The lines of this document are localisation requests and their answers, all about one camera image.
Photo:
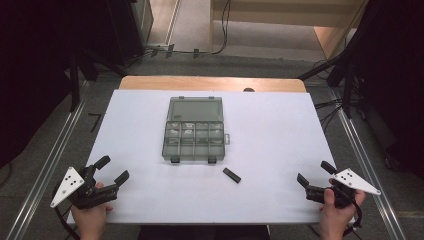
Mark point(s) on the person's right hand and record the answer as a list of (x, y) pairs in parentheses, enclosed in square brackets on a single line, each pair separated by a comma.
[(336, 220)]

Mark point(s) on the black metal stand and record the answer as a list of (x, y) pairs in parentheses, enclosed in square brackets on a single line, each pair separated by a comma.
[(75, 83), (343, 70)]

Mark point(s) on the dark cabinet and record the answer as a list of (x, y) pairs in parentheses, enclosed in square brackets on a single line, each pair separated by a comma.
[(130, 30)]

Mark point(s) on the wooden table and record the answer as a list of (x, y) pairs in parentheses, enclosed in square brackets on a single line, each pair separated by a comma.
[(200, 83)]

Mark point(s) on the black hex key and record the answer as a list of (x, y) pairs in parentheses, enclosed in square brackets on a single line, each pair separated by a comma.
[(96, 120)]

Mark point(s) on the dark curtain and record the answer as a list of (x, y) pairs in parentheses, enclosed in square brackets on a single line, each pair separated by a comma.
[(33, 66), (396, 83)]

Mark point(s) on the white board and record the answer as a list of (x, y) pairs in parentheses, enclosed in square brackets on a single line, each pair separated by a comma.
[(273, 133)]

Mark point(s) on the group of small pale parts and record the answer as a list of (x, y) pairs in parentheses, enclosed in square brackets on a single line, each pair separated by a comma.
[(186, 131)]

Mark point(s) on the metal floor rail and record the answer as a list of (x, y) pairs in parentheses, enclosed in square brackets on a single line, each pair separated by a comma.
[(366, 166), (50, 170)]

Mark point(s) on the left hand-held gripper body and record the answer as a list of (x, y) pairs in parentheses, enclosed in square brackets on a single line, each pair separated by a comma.
[(87, 195)]

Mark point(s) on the clear grey compartment organiser box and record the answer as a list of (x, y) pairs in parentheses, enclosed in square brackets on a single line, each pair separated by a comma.
[(195, 111)]

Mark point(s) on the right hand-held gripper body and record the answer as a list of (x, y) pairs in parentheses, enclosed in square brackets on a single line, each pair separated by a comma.
[(350, 181)]

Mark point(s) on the pale wooden furniture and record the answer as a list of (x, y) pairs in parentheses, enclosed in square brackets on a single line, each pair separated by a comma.
[(283, 13)]

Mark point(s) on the small black rectangular block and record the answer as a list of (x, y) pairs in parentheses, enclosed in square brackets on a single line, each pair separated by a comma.
[(231, 175)]

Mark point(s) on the person's left hand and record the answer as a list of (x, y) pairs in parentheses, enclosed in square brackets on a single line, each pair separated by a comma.
[(90, 220)]

